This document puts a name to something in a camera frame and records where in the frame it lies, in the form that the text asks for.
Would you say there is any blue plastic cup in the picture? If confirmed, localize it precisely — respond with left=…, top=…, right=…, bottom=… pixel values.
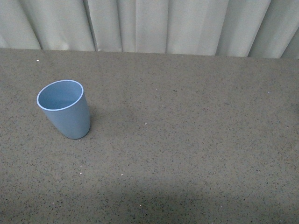
left=36, top=80, right=90, bottom=139

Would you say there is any white pleated curtain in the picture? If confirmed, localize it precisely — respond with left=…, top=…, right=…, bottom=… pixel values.
left=0, top=0, right=299, bottom=59

